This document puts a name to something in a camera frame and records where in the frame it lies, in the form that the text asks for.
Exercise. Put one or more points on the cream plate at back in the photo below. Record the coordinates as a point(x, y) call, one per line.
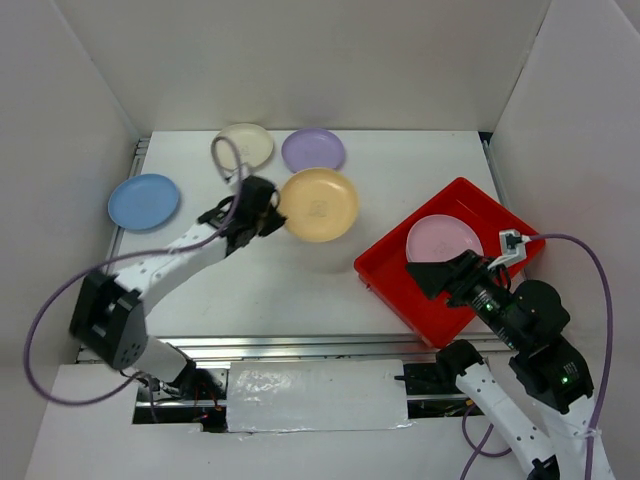
point(254, 144)

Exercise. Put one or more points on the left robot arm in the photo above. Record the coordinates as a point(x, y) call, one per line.
point(110, 313)

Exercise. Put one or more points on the blue plate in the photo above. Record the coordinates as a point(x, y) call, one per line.
point(143, 202)

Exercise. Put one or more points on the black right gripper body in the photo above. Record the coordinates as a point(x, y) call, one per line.
point(479, 289)

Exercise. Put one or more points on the pink plate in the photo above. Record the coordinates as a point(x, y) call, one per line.
point(439, 238)

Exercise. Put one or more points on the purple plate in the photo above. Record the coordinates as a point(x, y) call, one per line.
point(313, 148)

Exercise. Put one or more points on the red plastic bin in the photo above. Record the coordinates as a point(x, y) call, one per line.
point(382, 267)

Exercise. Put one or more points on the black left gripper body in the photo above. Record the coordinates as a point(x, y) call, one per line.
point(269, 222)

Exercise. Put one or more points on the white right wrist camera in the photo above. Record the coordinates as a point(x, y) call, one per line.
point(513, 249)

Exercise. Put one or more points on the orange plate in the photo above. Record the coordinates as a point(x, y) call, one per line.
point(320, 205)

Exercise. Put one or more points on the white tape patch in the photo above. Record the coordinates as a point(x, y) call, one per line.
point(328, 395)

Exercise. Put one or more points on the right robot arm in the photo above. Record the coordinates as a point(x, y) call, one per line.
point(530, 321)

